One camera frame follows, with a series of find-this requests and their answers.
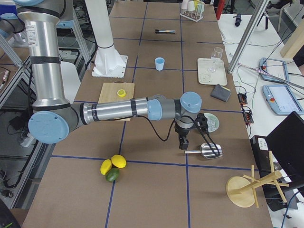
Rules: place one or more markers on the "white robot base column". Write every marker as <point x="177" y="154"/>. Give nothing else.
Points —
<point x="108" y="61"/>

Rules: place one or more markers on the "whole green lime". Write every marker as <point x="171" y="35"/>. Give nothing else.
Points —
<point x="112" y="175"/>

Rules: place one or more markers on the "aluminium frame post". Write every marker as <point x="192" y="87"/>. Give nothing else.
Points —
<point x="258" y="12"/>

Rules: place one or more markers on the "yellow lemon half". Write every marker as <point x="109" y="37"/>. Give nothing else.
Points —
<point x="121" y="93"/>

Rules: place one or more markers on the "cream bear tray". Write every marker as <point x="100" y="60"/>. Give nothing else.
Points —
<point x="211" y="72"/>

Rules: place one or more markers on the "black laptop monitor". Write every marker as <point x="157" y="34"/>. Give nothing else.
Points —
<point x="286" y="142"/>

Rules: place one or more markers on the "blue teach pendant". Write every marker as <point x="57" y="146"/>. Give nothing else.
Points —
<point x="273" y="67"/>
<point x="281" y="99"/>

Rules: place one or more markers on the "grey folded cloth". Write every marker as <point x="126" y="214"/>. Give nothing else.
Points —
<point x="221" y="93"/>

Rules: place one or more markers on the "wooden mug tree stand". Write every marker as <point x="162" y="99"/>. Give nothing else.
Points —
<point x="242" y="190"/>

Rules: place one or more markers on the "wooden cutting board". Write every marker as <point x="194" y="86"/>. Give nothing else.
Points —
<point x="109" y="92"/>

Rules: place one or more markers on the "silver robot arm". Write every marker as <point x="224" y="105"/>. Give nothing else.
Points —
<point x="55" y="115"/>

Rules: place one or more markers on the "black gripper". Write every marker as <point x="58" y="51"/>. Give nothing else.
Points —
<point x="181" y="131"/>

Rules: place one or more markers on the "whole yellow lemon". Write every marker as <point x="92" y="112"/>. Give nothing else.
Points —
<point x="118" y="161"/>
<point x="105" y="166"/>

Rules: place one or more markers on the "light blue plastic cup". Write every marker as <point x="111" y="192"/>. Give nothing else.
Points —
<point x="159" y="63"/>

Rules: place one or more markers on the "blue teach pendant far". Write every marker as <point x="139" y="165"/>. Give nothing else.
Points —
<point x="273" y="67"/>

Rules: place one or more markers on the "white wire cup rack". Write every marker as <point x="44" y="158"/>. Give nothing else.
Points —
<point x="192" y="9"/>

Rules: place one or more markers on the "blue teach pendant near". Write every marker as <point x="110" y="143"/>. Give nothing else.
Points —
<point x="281" y="99"/>

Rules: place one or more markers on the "steel muddler black tip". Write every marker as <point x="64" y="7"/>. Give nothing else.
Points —
<point x="164" y="31"/>

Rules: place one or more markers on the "clear wine glass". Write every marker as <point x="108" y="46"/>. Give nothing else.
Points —
<point x="216" y="54"/>

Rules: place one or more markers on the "green bowl of ice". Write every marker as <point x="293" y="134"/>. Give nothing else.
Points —
<point x="212" y="122"/>

